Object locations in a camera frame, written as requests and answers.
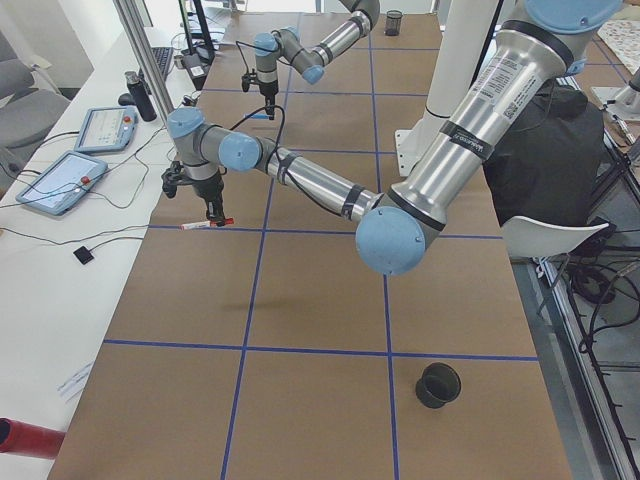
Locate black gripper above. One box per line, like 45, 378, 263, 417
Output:
193, 172, 225, 221
265, 94, 276, 120

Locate blue marker pen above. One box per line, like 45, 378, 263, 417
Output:
244, 112, 270, 120

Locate red and white marker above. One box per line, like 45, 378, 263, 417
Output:
179, 218, 235, 231

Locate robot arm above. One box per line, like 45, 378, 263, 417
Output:
163, 1, 620, 275
242, 0, 380, 120

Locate black monitor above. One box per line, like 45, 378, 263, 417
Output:
178, 0, 216, 65

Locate black water bottle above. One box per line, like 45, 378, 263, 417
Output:
125, 71, 157, 122

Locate black keyboard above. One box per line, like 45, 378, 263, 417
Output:
151, 46, 174, 81

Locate upper teach pendant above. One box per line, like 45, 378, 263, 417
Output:
74, 106, 138, 154

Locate teach pendant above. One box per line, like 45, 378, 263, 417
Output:
74, 106, 138, 154
15, 151, 108, 216

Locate small black square pad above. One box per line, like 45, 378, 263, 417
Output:
73, 246, 94, 265

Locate right black mesh cup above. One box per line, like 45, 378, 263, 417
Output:
384, 9, 403, 37

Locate black mesh cup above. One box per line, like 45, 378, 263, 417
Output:
384, 9, 403, 37
415, 362, 461, 409

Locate lower teach pendant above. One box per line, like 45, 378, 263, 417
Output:
15, 151, 108, 216

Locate white chair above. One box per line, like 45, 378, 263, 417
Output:
501, 216, 610, 259

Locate left black mesh cup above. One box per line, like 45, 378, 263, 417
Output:
415, 362, 461, 409

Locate red cylinder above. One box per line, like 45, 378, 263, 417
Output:
1, 418, 66, 460

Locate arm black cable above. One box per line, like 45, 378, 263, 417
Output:
234, 39, 261, 94
234, 104, 381, 217

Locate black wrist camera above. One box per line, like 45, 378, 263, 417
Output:
161, 160, 189, 199

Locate aluminium frame post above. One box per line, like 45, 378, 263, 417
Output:
113, 0, 174, 125

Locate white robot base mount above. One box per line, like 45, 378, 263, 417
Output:
395, 0, 504, 177

